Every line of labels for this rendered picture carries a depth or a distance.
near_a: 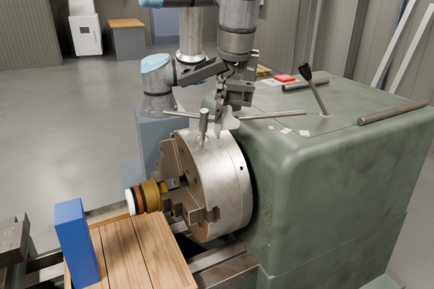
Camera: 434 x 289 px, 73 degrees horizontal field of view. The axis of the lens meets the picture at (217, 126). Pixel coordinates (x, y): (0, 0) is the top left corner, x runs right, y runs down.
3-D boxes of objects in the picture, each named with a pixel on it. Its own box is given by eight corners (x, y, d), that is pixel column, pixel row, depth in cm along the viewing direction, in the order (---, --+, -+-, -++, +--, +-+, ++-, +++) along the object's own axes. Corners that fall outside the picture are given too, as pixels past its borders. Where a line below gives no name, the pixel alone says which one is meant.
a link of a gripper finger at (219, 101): (220, 126, 64) (225, 86, 61) (213, 125, 64) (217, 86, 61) (221, 119, 68) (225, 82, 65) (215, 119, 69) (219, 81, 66)
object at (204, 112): (196, 149, 75) (199, 111, 69) (197, 144, 77) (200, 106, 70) (205, 150, 75) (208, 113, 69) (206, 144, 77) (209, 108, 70)
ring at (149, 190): (160, 168, 81) (126, 177, 78) (170, 187, 74) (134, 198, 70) (163, 195, 85) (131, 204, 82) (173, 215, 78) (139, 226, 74)
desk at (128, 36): (115, 61, 647) (110, 26, 614) (112, 49, 762) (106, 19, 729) (148, 59, 671) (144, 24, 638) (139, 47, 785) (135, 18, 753)
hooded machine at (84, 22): (77, 52, 728) (65, -7, 668) (104, 50, 748) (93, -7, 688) (76, 59, 665) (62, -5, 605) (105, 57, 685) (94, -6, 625)
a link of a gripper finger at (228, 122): (237, 146, 67) (243, 108, 64) (212, 142, 67) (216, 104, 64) (237, 140, 70) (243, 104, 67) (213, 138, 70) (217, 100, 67)
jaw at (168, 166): (189, 172, 85) (179, 133, 87) (194, 171, 81) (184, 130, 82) (152, 182, 81) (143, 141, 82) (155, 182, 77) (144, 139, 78)
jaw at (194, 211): (198, 180, 79) (217, 204, 69) (199, 195, 81) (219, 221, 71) (159, 192, 75) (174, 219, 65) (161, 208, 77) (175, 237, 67)
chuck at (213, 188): (192, 179, 106) (194, 104, 87) (233, 253, 83) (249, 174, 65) (168, 186, 102) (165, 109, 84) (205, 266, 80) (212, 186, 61)
